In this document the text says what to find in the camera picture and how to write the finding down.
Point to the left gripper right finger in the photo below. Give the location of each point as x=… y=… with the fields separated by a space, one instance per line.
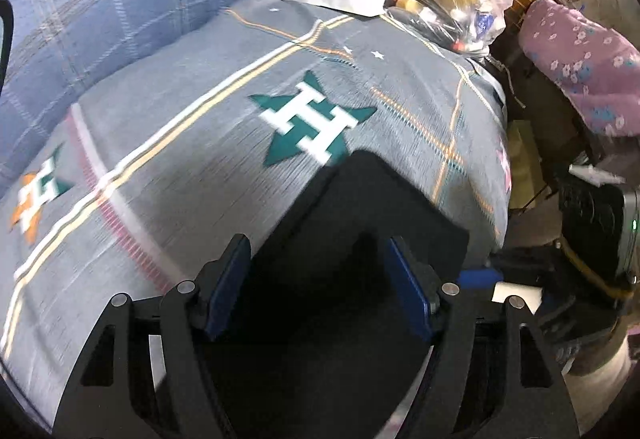
x=488 y=372

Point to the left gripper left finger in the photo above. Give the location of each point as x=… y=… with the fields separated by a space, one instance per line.
x=142 y=372

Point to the pink floral cloth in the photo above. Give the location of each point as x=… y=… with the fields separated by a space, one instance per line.
x=595 y=67

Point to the black pants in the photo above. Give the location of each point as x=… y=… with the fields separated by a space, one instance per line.
x=317 y=345

